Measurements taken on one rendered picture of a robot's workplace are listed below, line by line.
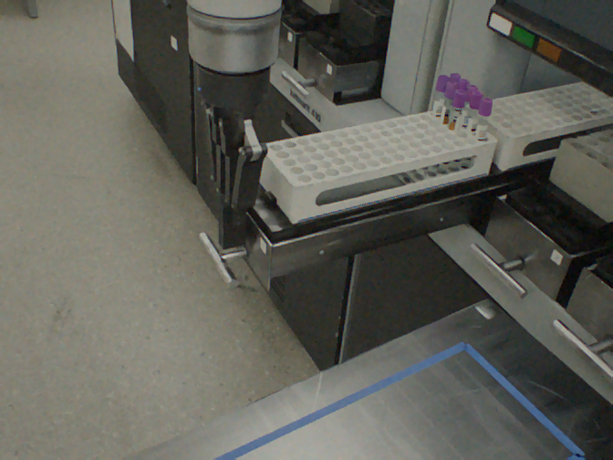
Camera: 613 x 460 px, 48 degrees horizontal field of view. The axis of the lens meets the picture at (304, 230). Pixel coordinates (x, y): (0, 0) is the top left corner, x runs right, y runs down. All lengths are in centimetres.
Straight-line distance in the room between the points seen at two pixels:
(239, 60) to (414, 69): 55
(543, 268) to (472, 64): 33
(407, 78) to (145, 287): 103
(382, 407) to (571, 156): 45
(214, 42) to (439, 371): 37
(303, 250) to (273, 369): 94
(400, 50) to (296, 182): 48
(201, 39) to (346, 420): 37
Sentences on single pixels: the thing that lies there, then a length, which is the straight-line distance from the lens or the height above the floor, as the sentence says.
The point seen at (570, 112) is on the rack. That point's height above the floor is 86.
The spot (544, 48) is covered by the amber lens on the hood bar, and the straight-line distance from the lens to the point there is 93.
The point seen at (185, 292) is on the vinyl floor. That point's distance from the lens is 192.
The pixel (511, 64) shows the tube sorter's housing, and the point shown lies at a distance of 108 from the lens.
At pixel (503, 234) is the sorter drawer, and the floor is 77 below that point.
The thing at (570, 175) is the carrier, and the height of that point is 85.
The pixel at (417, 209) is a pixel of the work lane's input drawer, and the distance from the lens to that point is 88.
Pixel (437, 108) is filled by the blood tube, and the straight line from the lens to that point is 96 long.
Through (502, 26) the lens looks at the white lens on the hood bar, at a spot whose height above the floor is 98.
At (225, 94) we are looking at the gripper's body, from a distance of 70.
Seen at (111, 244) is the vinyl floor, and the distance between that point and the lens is 211.
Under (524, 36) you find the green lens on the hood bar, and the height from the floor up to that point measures 98.
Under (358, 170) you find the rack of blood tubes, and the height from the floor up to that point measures 86.
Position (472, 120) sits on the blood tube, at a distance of 93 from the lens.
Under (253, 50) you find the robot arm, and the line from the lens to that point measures 68.
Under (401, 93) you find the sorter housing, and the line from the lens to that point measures 122.
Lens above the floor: 129
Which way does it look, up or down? 37 degrees down
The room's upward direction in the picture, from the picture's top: 5 degrees clockwise
